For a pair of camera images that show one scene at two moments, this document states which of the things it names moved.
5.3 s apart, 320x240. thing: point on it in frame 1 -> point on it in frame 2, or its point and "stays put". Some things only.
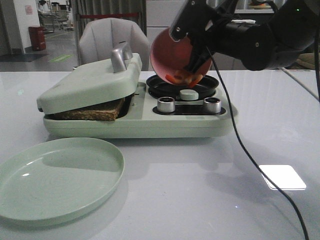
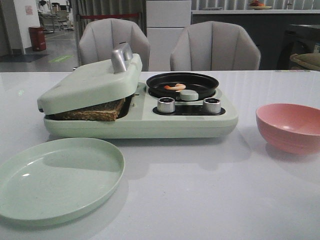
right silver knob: [212, 105] stays put
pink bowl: [169, 58] -> [290, 128]
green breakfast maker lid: [96, 85] stays put
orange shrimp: [180, 78] -> [178, 86]
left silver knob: [166, 104] stays put
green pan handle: [187, 94] stays put
